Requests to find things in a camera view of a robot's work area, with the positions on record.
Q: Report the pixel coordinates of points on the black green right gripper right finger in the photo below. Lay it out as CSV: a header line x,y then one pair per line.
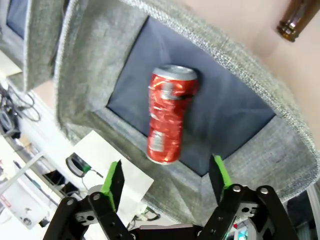
x,y
225,190

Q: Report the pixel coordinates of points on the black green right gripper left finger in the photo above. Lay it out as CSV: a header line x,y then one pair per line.
x,y
112,190

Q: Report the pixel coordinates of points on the crushed red soda can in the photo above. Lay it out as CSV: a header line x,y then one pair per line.
x,y
168,115

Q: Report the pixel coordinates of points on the grey fabric basket blue lining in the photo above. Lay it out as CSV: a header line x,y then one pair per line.
x,y
27,37
220,125

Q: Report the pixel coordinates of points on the brown glass bottle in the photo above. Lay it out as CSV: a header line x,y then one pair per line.
x,y
297,21

